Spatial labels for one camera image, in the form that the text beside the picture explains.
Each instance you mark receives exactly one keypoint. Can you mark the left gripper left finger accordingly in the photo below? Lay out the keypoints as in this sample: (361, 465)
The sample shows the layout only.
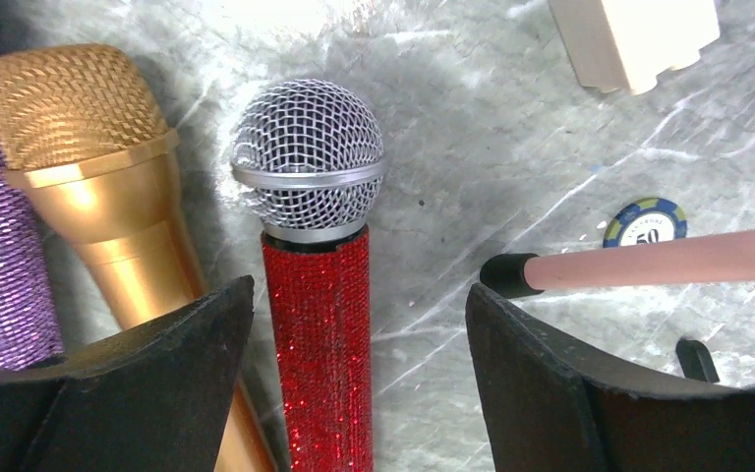
(154, 397)

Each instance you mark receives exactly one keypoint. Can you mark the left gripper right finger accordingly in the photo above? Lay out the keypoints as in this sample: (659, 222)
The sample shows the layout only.
(552, 402)

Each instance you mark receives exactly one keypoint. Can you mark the red glitter microphone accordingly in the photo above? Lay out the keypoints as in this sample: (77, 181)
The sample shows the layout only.
(309, 157)

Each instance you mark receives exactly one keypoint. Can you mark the pink music stand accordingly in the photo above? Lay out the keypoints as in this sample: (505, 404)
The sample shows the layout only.
(728, 257)

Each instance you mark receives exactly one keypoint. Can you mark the blue poker chip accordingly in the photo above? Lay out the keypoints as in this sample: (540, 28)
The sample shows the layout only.
(646, 221)

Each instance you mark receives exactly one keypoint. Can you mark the gold microphone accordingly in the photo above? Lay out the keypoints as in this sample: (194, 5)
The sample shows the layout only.
(85, 141)

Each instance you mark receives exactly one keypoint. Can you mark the cream toy block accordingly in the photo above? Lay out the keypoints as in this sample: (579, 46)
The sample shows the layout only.
(625, 44)

